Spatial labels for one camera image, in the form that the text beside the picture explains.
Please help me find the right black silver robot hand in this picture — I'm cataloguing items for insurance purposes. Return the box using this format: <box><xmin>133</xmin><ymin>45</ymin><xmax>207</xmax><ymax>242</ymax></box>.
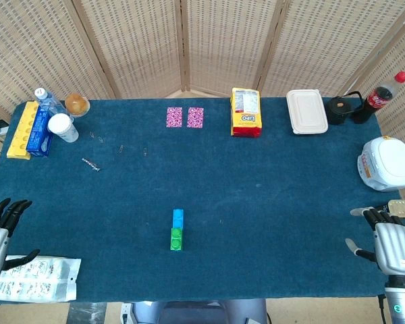
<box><xmin>344</xmin><ymin>206</ymin><xmax>405</xmax><ymax>276</ymax></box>

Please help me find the green toy block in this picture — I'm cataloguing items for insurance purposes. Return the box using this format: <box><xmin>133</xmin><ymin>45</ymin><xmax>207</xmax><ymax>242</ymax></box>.
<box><xmin>169</xmin><ymin>227</ymin><xmax>185</xmax><ymax>252</ymax></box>

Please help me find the blue toy block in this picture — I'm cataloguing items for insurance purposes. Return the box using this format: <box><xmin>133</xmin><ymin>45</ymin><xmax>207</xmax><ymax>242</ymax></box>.
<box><xmin>172</xmin><ymin>208</ymin><xmax>185</xmax><ymax>231</ymax></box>

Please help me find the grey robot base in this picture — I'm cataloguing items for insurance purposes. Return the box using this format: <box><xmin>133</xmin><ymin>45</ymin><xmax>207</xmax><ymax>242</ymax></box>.
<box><xmin>121</xmin><ymin>299</ymin><xmax>268</xmax><ymax>324</ymax></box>

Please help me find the white printed plastic bag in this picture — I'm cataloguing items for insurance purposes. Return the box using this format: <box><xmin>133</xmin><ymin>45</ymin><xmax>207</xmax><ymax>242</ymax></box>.
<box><xmin>0</xmin><ymin>254</ymin><xmax>82</xmax><ymax>302</ymax></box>

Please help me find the white wet wipes pack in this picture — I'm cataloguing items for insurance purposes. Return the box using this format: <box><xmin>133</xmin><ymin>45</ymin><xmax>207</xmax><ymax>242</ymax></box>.
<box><xmin>356</xmin><ymin>135</ymin><xmax>405</xmax><ymax>193</ymax></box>

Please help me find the yellow plastic tray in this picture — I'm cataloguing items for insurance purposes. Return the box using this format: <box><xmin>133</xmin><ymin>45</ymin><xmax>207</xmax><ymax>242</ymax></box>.
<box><xmin>6</xmin><ymin>101</ymin><xmax>41</xmax><ymax>161</ymax></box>

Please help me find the blue toothpaste box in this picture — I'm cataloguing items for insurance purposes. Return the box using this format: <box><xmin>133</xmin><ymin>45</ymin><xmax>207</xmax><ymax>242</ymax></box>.
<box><xmin>25</xmin><ymin>106</ymin><xmax>54</xmax><ymax>158</ymax></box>

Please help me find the silver wrapped stick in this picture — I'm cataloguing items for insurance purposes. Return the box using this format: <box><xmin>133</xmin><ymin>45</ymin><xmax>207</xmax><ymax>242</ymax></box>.
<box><xmin>81</xmin><ymin>157</ymin><xmax>101</xmax><ymax>172</ymax></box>

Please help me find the white jar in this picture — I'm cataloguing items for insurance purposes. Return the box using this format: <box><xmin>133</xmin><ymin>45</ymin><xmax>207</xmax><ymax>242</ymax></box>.
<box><xmin>47</xmin><ymin>113</ymin><xmax>80</xmax><ymax>144</ymax></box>

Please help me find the cola bottle red cap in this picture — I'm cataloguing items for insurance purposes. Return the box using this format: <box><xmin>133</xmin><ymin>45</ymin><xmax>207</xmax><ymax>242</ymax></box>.
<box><xmin>352</xmin><ymin>71</ymin><xmax>405</xmax><ymax>125</ymax></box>

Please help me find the clear water bottle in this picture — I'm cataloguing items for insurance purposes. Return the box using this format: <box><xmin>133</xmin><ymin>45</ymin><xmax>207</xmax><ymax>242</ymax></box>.
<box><xmin>34</xmin><ymin>87</ymin><xmax>68</xmax><ymax>117</ymax></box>

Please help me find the beige lidded lunch box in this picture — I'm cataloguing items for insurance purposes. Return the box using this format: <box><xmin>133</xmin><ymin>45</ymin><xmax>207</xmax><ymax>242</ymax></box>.
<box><xmin>286</xmin><ymin>88</ymin><xmax>329</xmax><ymax>136</ymax></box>

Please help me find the clear jelly cup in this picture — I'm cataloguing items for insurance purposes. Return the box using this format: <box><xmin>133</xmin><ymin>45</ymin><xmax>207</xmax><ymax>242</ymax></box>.
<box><xmin>64</xmin><ymin>92</ymin><xmax>91</xmax><ymax>117</ymax></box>

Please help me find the blue table cloth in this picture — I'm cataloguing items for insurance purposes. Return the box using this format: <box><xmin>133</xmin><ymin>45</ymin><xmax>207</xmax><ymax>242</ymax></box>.
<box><xmin>0</xmin><ymin>97</ymin><xmax>405</xmax><ymax>303</ymax></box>

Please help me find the yellow red snack bag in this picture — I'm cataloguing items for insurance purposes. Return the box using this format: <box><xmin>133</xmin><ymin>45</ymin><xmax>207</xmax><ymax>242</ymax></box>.
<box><xmin>230</xmin><ymin>87</ymin><xmax>263</xmax><ymax>138</ymax></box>

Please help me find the pink patterned card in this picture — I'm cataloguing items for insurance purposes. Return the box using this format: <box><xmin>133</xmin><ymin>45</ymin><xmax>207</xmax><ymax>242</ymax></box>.
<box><xmin>165</xmin><ymin>107</ymin><xmax>184</xmax><ymax>129</ymax></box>
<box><xmin>186</xmin><ymin>107</ymin><xmax>205</xmax><ymax>129</ymax></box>

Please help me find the bamboo folding screen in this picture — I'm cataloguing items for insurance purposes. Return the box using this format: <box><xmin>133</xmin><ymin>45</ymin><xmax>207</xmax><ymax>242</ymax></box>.
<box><xmin>0</xmin><ymin>0</ymin><xmax>405</xmax><ymax>247</ymax></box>

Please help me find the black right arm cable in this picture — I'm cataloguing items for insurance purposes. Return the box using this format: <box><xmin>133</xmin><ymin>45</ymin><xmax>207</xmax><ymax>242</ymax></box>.
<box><xmin>377</xmin><ymin>293</ymin><xmax>388</xmax><ymax>324</ymax></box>

